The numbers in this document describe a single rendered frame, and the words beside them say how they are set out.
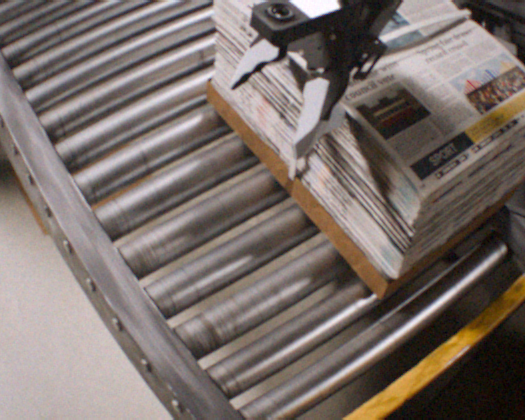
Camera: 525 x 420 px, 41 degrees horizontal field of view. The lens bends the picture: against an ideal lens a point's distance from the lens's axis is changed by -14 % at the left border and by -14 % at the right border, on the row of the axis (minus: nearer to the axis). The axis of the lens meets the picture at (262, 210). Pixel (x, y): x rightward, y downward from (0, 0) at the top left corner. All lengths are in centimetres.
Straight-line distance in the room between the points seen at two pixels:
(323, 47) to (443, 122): 17
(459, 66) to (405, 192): 20
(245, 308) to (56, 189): 30
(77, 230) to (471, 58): 55
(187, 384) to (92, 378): 88
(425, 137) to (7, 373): 124
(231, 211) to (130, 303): 19
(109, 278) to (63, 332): 87
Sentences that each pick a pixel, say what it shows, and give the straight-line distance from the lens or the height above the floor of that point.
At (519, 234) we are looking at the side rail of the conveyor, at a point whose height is 80.
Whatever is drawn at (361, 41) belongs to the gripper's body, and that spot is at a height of 112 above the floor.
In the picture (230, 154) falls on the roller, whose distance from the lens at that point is 104.
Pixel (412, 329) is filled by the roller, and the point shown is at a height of 79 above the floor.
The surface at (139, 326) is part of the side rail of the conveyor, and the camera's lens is 91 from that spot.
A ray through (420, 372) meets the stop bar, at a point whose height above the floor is 82.
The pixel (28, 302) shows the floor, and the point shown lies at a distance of 184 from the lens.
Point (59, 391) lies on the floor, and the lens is 174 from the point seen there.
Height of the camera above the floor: 162
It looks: 56 degrees down
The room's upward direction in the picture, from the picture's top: 11 degrees clockwise
